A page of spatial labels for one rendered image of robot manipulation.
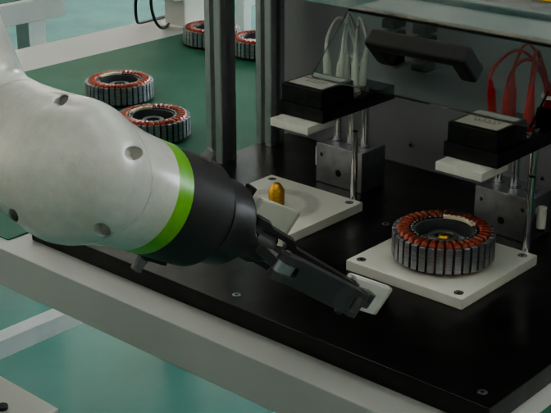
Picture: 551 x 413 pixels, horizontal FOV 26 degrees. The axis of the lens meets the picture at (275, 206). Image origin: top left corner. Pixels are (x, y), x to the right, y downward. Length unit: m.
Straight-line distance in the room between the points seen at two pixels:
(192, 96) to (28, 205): 1.19
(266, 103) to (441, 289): 0.54
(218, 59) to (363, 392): 0.62
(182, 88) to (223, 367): 0.93
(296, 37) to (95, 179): 0.91
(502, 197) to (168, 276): 0.40
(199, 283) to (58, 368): 1.47
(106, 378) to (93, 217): 1.84
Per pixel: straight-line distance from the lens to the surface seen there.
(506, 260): 1.32
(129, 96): 1.96
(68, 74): 2.18
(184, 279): 1.29
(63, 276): 1.37
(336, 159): 1.53
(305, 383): 1.14
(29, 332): 2.47
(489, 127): 1.31
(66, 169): 0.83
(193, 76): 2.14
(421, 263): 1.27
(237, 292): 1.25
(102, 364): 2.73
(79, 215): 0.84
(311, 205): 1.45
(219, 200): 0.94
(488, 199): 1.41
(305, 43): 1.70
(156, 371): 2.69
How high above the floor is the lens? 1.31
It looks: 22 degrees down
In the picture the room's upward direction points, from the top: straight up
